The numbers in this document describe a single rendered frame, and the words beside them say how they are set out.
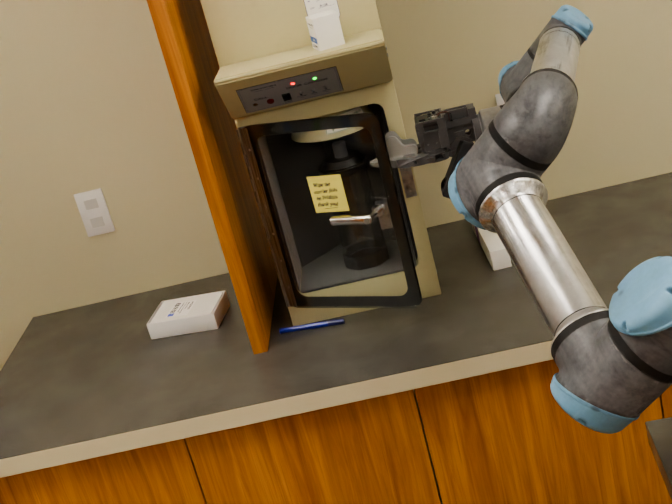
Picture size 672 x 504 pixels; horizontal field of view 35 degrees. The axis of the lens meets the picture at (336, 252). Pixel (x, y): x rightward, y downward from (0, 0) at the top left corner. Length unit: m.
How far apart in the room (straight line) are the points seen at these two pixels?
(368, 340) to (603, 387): 0.78
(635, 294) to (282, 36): 0.95
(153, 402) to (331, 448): 0.36
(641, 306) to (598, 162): 1.30
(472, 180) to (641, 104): 1.01
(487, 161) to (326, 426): 0.66
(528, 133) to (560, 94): 0.09
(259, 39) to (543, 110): 0.65
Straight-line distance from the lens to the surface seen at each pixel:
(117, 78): 2.61
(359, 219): 2.02
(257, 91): 2.05
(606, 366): 1.46
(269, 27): 2.10
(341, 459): 2.13
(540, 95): 1.71
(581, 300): 1.55
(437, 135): 2.01
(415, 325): 2.16
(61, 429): 2.20
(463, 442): 2.12
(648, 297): 1.42
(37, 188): 2.73
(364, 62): 2.02
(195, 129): 2.06
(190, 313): 2.41
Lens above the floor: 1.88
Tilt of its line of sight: 21 degrees down
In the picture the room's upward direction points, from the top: 15 degrees counter-clockwise
